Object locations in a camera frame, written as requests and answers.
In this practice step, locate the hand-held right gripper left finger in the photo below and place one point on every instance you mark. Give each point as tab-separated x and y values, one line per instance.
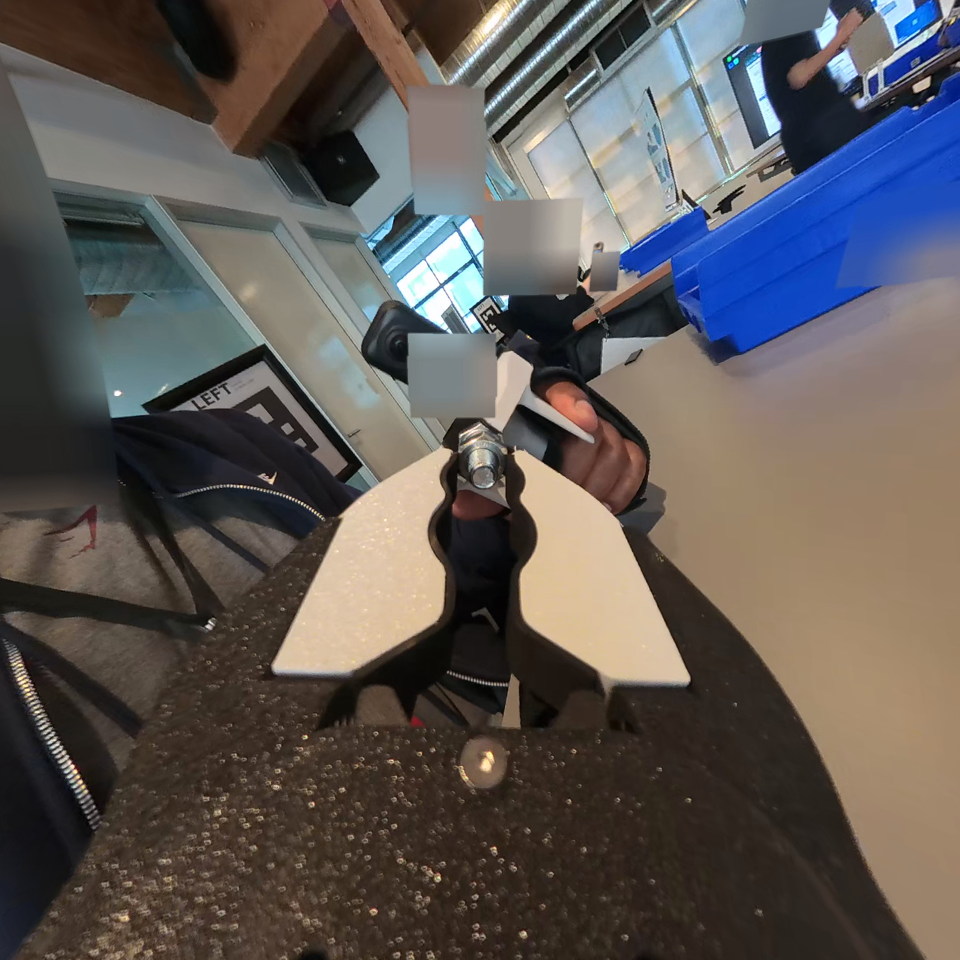
360	585

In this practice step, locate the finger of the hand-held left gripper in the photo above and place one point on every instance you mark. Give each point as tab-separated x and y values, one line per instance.
517	382
491	495

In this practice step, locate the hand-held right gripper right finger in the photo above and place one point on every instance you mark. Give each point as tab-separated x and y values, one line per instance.
592	585

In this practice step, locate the silver hex bolt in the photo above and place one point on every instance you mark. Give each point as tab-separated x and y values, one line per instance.
486	474

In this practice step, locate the silver hex nut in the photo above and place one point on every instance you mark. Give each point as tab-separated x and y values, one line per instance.
469	455

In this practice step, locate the person's left hand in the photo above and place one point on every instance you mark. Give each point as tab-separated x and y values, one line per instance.
607	465

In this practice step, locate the wooden office desk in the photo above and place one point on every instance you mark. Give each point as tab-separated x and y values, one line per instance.
622	296

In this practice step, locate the black framed printed board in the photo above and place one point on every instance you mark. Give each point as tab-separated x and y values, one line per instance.
225	390

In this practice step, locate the person's navy zip jacket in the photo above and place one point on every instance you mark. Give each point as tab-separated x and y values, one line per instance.
225	457

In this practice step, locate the grey framed glass partition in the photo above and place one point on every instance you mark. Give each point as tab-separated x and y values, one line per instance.
187	285

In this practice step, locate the blue plastic bin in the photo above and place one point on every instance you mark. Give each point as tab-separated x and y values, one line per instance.
787	225
667	240

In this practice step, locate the printed banner stand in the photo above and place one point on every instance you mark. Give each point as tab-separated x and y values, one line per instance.
656	150

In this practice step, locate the black round ceiling fixture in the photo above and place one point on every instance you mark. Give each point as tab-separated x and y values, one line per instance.
202	37

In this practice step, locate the beige and black device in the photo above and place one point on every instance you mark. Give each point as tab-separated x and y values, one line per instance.
870	45

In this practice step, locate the black wall speaker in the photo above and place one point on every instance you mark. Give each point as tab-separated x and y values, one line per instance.
345	169

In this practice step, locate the light wooden post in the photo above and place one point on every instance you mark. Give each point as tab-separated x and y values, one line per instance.
390	45

